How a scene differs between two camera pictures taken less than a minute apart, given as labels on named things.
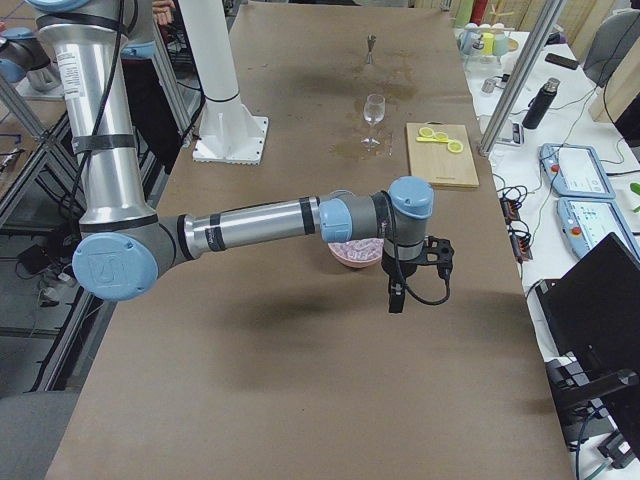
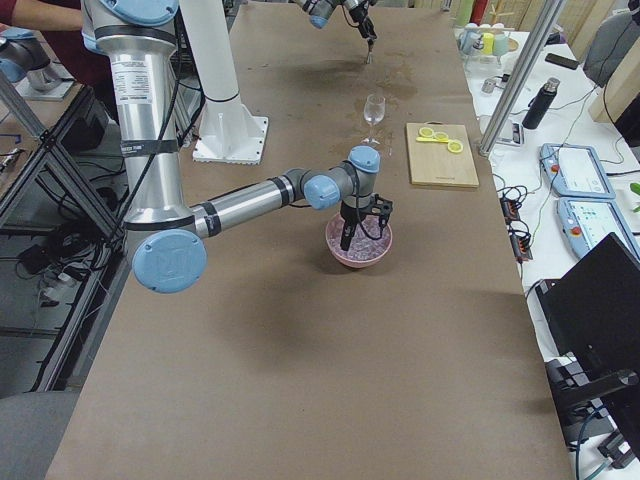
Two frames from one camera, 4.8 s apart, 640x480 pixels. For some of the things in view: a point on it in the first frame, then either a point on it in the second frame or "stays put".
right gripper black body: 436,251 → 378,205
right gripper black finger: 396,294 → 348,232
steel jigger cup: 370,41 stays put
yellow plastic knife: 425,139 stays put
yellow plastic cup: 487,43 stays put
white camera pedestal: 228,131 stays put
